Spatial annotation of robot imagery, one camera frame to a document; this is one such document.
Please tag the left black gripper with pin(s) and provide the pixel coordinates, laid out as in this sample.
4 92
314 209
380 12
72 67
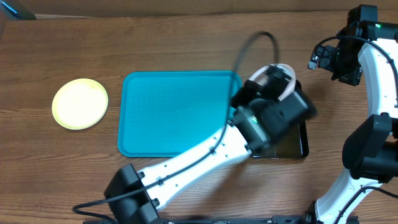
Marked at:
244 94

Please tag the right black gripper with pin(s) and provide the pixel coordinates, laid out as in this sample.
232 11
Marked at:
325 59

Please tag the white plate with red stain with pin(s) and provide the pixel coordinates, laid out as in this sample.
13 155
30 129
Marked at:
262 79

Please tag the teal plastic tray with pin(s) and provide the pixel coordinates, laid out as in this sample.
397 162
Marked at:
163 114

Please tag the yellow-green plate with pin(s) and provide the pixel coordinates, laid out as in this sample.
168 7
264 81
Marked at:
80 104

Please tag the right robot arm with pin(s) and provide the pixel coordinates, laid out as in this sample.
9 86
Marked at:
366 48

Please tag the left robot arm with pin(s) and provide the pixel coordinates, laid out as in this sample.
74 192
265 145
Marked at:
137 196

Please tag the black water tray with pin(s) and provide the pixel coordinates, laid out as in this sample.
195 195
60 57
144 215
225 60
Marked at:
295 143

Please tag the dark corner object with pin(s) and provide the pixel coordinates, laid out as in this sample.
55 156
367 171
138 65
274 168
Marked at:
15 10

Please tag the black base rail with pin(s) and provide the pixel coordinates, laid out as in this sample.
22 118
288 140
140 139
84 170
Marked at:
274 220

